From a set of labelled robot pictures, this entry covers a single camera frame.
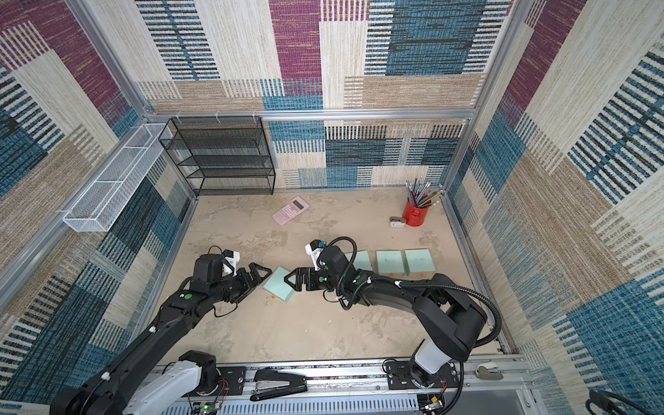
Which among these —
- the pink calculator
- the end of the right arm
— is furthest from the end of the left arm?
the pink calculator

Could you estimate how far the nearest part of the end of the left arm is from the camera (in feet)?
2.26

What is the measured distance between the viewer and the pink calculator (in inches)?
43.6
